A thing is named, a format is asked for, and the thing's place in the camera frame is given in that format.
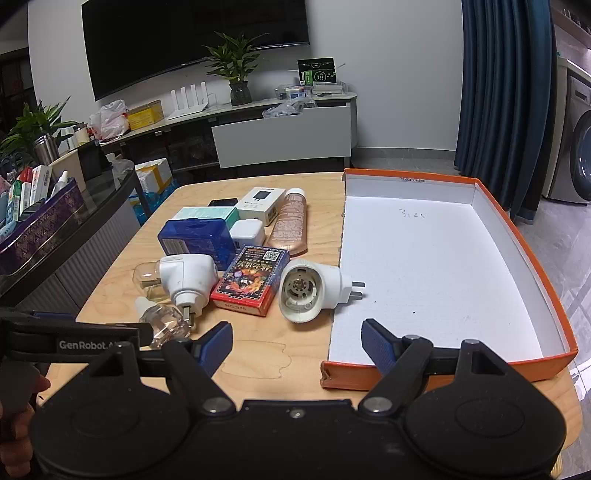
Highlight wall shelf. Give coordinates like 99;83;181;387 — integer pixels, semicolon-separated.
551;0;591;38

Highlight white yellow cardboard box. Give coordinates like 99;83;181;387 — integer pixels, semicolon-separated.
135;158;174;195

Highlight black glass side table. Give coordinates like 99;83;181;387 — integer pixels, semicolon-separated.
0;159;151;319

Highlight mint green box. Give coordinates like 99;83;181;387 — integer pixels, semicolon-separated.
173;206;240;227

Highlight white adapter box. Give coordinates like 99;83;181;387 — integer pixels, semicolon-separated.
237;186;287;227

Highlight white TV cabinet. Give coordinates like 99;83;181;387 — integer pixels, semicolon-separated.
99;90;358;183

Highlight white barcode medicine box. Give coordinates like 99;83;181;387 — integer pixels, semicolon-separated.
30;165;54;204

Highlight white red plastic bag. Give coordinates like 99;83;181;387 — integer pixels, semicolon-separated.
88;99;130;141

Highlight potted plant in glass vase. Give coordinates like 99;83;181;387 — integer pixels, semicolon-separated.
202;31;271;108

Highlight dark blue curtain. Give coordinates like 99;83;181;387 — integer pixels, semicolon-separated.
454;0;561;227

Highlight clear plastic organiser boxes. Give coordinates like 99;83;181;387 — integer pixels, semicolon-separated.
276;80;347;99

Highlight white router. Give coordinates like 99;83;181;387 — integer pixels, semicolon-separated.
166;82;209;121

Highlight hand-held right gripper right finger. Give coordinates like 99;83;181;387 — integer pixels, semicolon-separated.
355;318;522;415

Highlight orange cardboard box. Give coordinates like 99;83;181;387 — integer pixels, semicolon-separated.
320;168;579;391

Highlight person's left hand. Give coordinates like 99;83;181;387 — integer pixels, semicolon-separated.
0;362;51;480

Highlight steel thermos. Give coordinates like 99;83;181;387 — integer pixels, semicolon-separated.
33;134;60;167

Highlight clear spray bottle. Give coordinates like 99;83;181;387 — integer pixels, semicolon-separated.
50;171;70;200

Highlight white cube charger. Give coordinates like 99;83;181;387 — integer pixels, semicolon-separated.
229;220;267;252

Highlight crumpled clear plastic bags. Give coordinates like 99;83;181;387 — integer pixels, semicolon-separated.
263;102;305;118

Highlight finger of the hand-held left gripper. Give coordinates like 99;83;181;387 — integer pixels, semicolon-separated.
0;308;77;322
124;323;154;348

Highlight green black display box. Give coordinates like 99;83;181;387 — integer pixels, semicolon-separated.
297;57;337;86

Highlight green white medicine box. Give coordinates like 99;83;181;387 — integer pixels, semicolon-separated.
9;180;24;223

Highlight black stand panel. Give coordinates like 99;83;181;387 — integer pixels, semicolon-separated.
76;138;114;182

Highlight red black card box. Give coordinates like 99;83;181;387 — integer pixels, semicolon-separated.
210;246;291;317

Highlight black wall television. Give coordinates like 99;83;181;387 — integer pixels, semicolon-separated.
81;0;310;102

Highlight rose gold bottle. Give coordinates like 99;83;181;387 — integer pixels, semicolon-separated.
269;187;308;257

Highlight silver washing machine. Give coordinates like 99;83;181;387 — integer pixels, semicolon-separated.
542;55;591;204

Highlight clear glass refill bottle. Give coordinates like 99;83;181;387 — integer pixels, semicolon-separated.
135;296;195;349

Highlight large leafy plant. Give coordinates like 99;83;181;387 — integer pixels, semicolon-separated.
0;97;86;162

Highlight purple storage basket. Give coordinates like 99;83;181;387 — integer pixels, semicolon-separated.
0;178;86;278

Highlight blue bottle pack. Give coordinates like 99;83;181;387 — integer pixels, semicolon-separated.
129;182;178;217

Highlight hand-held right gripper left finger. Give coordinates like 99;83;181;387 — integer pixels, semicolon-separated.
90;322;237;415

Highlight blue plastic box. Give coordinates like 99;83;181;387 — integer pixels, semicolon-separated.
157;218;235;272

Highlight red white medicine box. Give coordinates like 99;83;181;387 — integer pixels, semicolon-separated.
17;167;36;217

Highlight beige box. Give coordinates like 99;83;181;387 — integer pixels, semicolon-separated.
48;148;88;192

